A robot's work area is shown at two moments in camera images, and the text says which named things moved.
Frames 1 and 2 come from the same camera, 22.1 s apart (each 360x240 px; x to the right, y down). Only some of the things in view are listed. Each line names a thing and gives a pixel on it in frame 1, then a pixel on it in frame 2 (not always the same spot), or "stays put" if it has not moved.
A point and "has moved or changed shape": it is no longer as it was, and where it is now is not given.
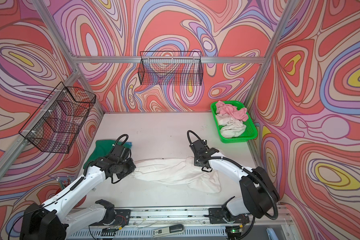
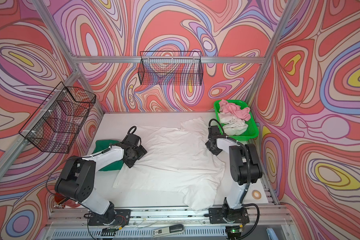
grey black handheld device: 172,229 stays put
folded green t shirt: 102,148 stays put
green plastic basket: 251,132 has moved or changed shape
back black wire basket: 172,68 stays put
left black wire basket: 55,124 stays put
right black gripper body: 197,162 to 215,150
